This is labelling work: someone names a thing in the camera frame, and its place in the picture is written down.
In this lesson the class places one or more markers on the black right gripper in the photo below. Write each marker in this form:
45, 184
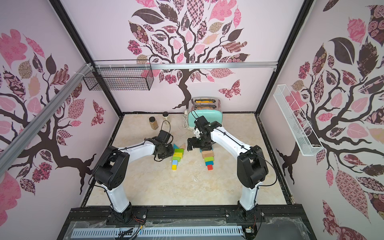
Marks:
195, 142

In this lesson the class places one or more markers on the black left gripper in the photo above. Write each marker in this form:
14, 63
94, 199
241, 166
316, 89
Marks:
171, 152

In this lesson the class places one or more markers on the natural wood plank block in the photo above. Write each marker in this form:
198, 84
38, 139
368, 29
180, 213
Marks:
208, 155

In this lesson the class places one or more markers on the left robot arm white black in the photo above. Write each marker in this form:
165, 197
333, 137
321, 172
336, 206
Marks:
111, 169

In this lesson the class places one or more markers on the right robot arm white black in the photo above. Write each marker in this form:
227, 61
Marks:
252, 167

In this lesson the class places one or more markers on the brown spice jar black lid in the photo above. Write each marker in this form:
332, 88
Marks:
153, 123

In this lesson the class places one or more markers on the beige spice jar black lid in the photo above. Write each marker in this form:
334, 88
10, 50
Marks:
166, 118

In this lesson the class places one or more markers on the mint green toaster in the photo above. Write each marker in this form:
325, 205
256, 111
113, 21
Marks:
208, 107

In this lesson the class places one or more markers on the black wire basket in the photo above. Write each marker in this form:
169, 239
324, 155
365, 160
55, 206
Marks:
120, 75

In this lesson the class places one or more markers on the white cable duct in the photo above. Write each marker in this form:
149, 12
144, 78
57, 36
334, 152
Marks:
155, 232

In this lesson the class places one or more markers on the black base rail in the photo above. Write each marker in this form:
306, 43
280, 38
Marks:
230, 213

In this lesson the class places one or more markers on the white wire shelf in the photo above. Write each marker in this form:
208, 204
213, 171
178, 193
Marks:
290, 104

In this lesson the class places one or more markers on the aluminium rail back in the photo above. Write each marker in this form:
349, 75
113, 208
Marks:
180, 66

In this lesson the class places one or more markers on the aluminium rail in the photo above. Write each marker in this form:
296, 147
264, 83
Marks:
180, 66
14, 149

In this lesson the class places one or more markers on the aluminium rail left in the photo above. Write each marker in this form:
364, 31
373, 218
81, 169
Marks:
14, 149

